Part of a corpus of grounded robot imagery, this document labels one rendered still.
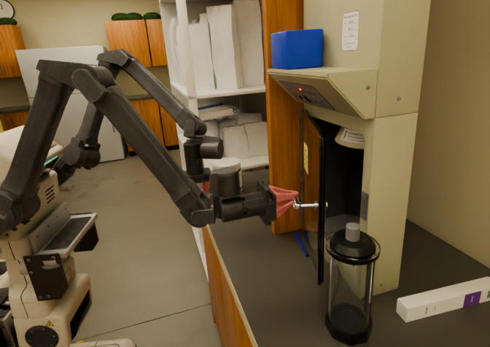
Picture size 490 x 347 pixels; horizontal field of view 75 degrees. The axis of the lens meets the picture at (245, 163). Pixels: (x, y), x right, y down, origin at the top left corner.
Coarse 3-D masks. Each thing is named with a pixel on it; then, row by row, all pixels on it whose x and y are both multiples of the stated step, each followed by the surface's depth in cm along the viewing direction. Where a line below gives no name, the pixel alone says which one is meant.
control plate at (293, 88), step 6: (282, 84) 87; (288, 84) 83; (294, 84) 79; (300, 84) 75; (288, 90) 89; (294, 90) 85; (300, 90) 80; (306, 90) 76; (312, 90) 73; (294, 96) 90; (306, 96) 81; (312, 96) 77; (318, 96) 74; (306, 102) 86; (312, 102) 82; (318, 102) 78; (324, 102) 74; (330, 108) 75
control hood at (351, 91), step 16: (288, 80) 80; (304, 80) 71; (320, 80) 64; (336, 80) 61; (352, 80) 62; (368, 80) 63; (336, 96) 65; (352, 96) 63; (368, 96) 64; (352, 112) 67; (368, 112) 65
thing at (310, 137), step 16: (304, 112) 88; (304, 128) 90; (320, 144) 67; (320, 160) 68; (304, 176) 95; (320, 176) 69; (304, 192) 97; (320, 192) 70; (304, 208) 99; (320, 208) 72; (304, 224) 101; (320, 224) 73; (320, 240) 74; (320, 256) 76; (320, 272) 77
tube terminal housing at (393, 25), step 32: (320, 0) 78; (352, 0) 67; (384, 0) 59; (416, 0) 61; (384, 32) 61; (416, 32) 63; (352, 64) 70; (384, 64) 63; (416, 64) 65; (384, 96) 65; (416, 96) 68; (352, 128) 74; (384, 128) 68; (384, 160) 70; (384, 192) 73; (384, 224) 76; (384, 256) 79; (384, 288) 83
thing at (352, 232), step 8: (352, 224) 65; (336, 232) 68; (344, 232) 68; (352, 232) 64; (360, 232) 68; (336, 240) 65; (344, 240) 65; (352, 240) 64; (360, 240) 65; (368, 240) 65; (336, 248) 64; (344, 248) 63; (352, 248) 63; (360, 248) 62; (368, 248) 63; (352, 256) 62; (360, 256) 62
